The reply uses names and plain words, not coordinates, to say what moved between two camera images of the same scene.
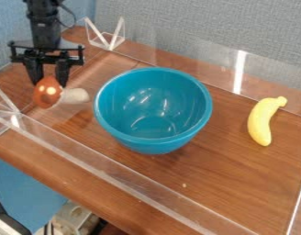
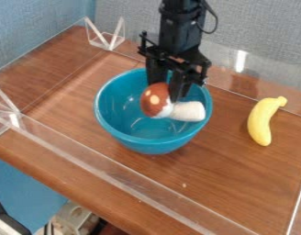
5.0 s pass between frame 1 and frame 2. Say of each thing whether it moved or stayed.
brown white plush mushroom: moved
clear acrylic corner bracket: stayed
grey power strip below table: stayed
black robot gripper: moved
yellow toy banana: stayed
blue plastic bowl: stayed
